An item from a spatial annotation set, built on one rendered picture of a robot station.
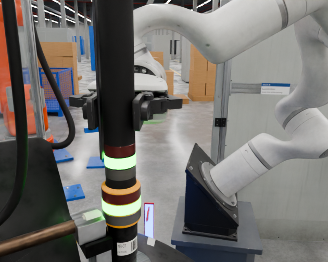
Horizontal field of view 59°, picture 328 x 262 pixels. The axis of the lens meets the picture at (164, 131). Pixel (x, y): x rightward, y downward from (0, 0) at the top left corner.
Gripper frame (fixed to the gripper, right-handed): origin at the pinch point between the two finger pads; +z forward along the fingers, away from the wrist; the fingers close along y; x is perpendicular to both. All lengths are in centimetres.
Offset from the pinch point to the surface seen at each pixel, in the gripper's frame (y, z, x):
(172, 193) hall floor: -7, -255, -149
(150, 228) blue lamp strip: -1, -34, -38
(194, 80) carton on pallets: -63, -809, -87
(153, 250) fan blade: -2.5, -20.8, -34.0
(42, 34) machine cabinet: 442, -975, 37
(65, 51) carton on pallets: 283, -743, -12
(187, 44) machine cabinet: -56, -1214, 12
